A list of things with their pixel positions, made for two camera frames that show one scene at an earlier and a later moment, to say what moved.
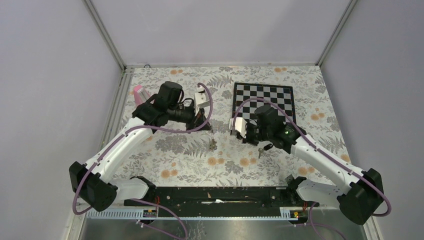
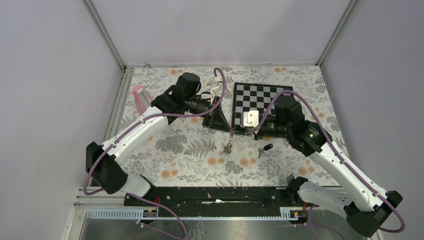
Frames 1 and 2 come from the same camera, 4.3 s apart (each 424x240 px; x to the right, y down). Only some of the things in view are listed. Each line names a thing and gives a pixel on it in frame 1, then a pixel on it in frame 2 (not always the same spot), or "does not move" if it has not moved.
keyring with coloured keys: [213, 145] -> [227, 148]
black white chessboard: [282, 95] does not move
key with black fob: [266, 147] does not move
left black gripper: [200, 120] -> [216, 119]
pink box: [141, 94] does not move
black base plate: [221, 197] does not move
